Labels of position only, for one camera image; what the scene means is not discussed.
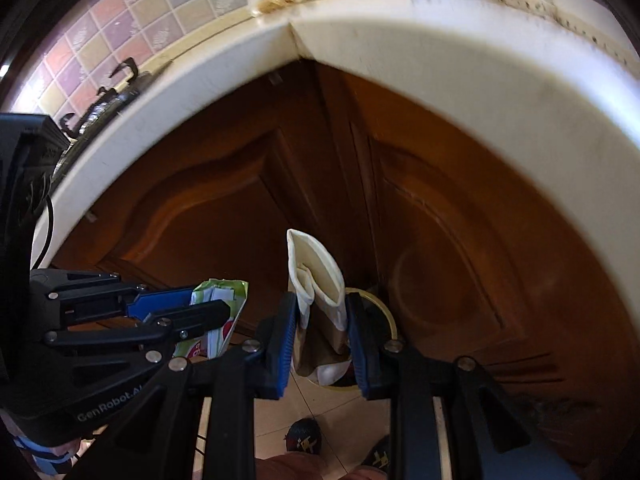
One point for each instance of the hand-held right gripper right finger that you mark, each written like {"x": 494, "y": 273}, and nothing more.
{"x": 360, "y": 345}

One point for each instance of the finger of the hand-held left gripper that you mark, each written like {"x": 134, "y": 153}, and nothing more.
{"x": 160, "y": 302}
{"x": 195, "y": 317}

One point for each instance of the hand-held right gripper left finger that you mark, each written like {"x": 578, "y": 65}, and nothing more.
{"x": 285, "y": 345}

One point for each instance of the green white wrapper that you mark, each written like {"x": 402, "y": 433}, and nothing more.
{"x": 220, "y": 292}

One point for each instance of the round black trash bin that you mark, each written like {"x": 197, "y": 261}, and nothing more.
{"x": 380, "y": 310}

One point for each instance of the white brown paper carton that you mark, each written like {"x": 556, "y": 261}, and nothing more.
{"x": 320, "y": 270}

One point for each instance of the person's left shoe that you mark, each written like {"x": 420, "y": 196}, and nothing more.
{"x": 302, "y": 435}

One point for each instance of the person's shoe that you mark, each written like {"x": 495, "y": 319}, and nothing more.
{"x": 377, "y": 455}
{"x": 302, "y": 435}

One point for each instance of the wooden cabinet door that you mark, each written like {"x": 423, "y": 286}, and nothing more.
{"x": 475, "y": 260}
{"x": 200, "y": 210}

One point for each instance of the person's right shoe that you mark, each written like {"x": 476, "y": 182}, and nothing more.
{"x": 377, "y": 455}

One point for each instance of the person's left leg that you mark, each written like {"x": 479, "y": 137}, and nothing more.
{"x": 295, "y": 467}

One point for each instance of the person's leg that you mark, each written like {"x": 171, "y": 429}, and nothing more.
{"x": 367, "y": 474}
{"x": 295, "y": 467}

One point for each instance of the person's right leg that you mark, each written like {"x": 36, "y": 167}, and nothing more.
{"x": 367, "y": 474}

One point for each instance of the black burner grate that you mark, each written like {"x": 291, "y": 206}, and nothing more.
{"x": 107, "y": 100}

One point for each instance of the tan fibrous bundle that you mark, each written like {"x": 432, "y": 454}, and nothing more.
{"x": 272, "y": 0}

